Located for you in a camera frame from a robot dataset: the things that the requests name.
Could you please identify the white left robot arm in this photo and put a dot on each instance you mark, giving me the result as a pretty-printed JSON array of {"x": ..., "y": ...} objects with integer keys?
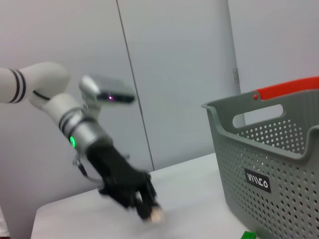
[{"x": 45, "y": 74}]

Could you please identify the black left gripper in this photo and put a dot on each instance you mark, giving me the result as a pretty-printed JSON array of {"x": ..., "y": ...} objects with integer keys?
[{"x": 117, "y": 171}]

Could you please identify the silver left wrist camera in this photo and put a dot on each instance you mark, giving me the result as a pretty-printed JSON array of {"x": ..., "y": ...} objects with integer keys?
[{"x": 112, "y": 92}]

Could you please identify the grey perforated storage basket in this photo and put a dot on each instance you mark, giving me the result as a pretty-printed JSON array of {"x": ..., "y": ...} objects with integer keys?
[{"x": 258, "y": 184}]

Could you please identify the green wide toy brick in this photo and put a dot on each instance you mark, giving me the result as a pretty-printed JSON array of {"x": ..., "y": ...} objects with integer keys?
[{"x": 249, "y": 235}]

